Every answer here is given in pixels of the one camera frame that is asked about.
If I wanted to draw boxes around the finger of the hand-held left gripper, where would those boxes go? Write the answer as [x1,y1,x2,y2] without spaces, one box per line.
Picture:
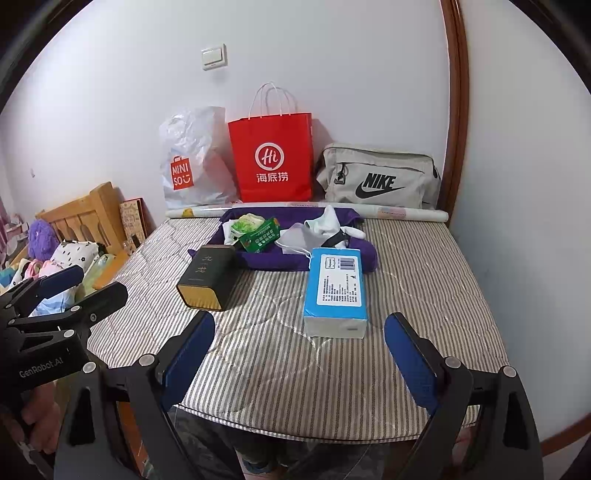
[0,264,85,320]
[9,281,129,340]

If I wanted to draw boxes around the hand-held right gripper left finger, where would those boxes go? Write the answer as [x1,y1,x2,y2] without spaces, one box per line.
[54,311,218,480]

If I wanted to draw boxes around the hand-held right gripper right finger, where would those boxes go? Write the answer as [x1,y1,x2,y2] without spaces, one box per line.
[384,312,541,480]

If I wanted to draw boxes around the dark green printed packet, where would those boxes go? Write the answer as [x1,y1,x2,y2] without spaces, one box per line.
[240,218,282,254]

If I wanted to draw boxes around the light green leafy packet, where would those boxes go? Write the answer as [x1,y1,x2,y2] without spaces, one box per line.
[231,212,265,234]

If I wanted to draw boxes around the white socks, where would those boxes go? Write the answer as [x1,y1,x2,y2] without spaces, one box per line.
[304,205,367,245]

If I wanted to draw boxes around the grey face mask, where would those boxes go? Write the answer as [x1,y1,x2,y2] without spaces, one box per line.
[276,222,324,254]

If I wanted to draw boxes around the person's left hand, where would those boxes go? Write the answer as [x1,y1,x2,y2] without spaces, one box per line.
[0,381,62,457]

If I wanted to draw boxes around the white dotted pillow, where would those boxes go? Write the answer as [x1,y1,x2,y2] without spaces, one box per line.
[48,240,100,278]

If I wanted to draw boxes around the light green bedding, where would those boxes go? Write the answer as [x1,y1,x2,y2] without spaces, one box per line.
[76,253,116,296]

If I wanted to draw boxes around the pink bedding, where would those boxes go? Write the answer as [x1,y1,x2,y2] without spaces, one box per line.
[9,258,51,283]

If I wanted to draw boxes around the wooden bedside table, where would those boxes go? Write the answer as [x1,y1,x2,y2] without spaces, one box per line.
[95,249,139,289]

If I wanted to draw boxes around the purple plush toy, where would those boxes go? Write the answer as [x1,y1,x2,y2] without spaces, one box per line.
[27,219,61,259]

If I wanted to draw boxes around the wooden headboard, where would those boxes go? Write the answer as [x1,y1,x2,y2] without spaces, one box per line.
[36,181,127,259]

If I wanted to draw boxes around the patterned book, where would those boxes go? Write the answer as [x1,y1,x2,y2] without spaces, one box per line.
[119,198,151,241]

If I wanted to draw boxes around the dark green box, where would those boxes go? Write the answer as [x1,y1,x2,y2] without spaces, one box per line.
[176,244,237,312]

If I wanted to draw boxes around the blue tissue pack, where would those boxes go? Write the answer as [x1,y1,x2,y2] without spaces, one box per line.
[302,247,369,340]

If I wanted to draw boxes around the purple towel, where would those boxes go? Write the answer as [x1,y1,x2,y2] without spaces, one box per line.
[208,207,379,274]

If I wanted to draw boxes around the rolled patterned paper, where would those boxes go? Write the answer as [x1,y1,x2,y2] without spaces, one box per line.
[165,202,450,224]

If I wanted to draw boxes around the brown wooden floor trim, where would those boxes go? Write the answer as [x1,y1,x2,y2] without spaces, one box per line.
[538,413,591,459]

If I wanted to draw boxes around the white plastic shopping bag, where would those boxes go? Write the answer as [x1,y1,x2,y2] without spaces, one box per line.
[159,106,241,209]

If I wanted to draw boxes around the grey waist bag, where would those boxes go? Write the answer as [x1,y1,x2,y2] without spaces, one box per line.
[316,142,441,210]

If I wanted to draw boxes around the red paper bag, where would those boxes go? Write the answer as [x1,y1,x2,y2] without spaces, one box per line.
[228,82,315,203]

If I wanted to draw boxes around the white light switch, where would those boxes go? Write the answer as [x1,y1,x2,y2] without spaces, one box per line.
[201,44,228,71]

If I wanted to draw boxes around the brown wooden door frame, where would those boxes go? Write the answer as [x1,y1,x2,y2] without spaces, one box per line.
[438,0,471,215]

